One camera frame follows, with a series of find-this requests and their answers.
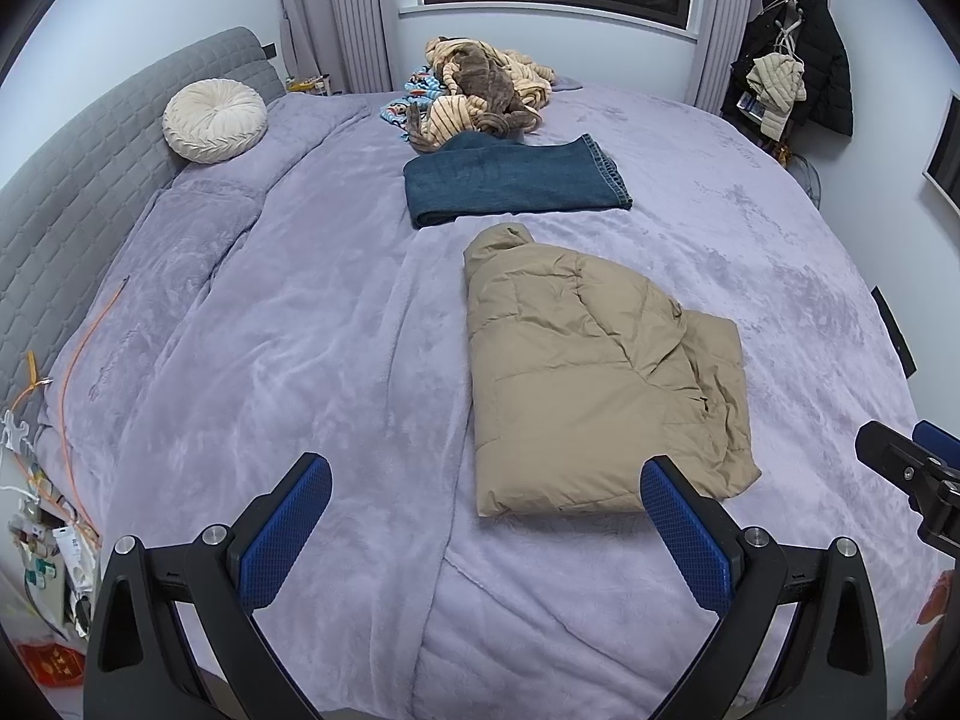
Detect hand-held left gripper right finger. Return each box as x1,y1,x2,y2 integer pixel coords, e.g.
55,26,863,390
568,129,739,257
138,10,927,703
640,454,890,720

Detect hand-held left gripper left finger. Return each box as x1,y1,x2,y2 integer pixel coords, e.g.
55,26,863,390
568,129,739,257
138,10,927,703
82,452,333,720

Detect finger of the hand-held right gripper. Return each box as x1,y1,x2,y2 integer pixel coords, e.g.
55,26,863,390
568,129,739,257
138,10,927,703
911,420,960,466
855,420,931,490

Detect beige puffer jacket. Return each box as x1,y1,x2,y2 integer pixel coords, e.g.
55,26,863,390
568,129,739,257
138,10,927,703
463,223,762,518

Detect orange patterned cloth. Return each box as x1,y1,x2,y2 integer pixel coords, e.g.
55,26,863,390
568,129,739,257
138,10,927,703
904,570,960,702

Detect purple plush bed blanket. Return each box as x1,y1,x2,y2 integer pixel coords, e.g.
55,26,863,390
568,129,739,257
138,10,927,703
30,79,942,720

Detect bedside clutter of small packets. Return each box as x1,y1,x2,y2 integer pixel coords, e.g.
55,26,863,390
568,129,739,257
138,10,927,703
7,465,102,638

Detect red packet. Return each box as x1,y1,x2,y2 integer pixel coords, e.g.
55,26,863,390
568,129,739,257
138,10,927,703
16,641,83,691

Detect floor fan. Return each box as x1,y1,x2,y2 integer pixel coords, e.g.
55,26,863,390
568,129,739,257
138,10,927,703
780,150,822,205

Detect beige hanging puffer vest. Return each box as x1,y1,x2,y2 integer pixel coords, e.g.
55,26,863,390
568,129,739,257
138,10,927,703
745,52,809,140

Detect black hanging coat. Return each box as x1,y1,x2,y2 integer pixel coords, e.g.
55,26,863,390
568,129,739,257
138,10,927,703
720,0,856,140

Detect folded blue jeans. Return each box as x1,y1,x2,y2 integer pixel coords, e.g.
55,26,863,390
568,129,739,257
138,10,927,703
403,131,633,232

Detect grey quilted headboard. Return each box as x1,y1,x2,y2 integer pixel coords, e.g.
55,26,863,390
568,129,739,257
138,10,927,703
0,26,272,421

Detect round cream pillow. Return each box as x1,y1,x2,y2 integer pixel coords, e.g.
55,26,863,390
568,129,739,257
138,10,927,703
163,79,269,164

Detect colourful printed cloth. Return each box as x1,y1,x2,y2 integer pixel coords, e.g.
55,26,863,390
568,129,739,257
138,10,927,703
379,64,451,128

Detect tan striped plush garment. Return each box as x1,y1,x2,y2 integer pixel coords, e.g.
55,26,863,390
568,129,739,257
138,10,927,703
405,36,557,147

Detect grey pleated curtain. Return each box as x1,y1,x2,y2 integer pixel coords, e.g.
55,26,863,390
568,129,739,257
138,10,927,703
270,0,395,95
690,0,781,117

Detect brown plush garment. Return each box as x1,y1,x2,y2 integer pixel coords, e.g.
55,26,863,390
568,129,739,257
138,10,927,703
448,41,541,140

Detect black strap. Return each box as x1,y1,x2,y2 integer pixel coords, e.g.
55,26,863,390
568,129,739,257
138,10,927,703
872,286,917,380

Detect orange cable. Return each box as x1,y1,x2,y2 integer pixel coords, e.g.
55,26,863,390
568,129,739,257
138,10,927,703
56,277,130,533

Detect white framed wall panel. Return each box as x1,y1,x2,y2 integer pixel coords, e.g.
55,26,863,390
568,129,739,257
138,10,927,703
922,90,960,211

